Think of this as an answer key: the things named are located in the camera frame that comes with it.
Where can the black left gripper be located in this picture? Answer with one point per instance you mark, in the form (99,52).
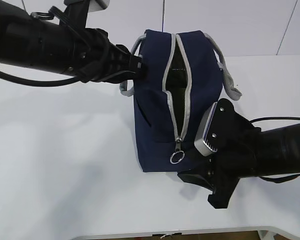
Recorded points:
(109,63)

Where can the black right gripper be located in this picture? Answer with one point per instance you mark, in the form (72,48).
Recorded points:
(218,171)

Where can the navy blue lunch bag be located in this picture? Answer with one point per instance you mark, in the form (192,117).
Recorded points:
(185,74)

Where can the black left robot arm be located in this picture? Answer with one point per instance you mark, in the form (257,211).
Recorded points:
(58,41)

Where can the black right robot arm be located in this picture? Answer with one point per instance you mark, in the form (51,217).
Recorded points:
(276,154)

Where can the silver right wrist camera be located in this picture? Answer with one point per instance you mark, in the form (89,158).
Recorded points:
(201,141)

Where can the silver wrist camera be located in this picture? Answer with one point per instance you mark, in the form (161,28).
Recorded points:
(98,5)
(201,141)

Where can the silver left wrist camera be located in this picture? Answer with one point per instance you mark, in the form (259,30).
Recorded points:
(98,5)

